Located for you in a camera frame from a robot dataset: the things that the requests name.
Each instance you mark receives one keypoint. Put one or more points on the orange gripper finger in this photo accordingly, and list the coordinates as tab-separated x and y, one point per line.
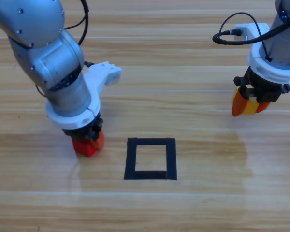
99	142
239	105
262	106

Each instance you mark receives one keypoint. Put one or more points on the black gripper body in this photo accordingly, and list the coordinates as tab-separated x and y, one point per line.
265	88
84	130

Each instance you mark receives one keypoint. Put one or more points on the yellow wooden cube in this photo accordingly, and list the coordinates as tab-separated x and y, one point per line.
251	107

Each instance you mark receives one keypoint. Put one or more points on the red wooden cube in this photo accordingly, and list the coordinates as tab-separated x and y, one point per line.
83	148

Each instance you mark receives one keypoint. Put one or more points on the black tape square outline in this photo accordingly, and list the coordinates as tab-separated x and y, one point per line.
171	159

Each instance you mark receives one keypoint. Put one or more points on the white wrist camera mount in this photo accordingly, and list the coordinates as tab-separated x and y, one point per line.
270	70
96	79

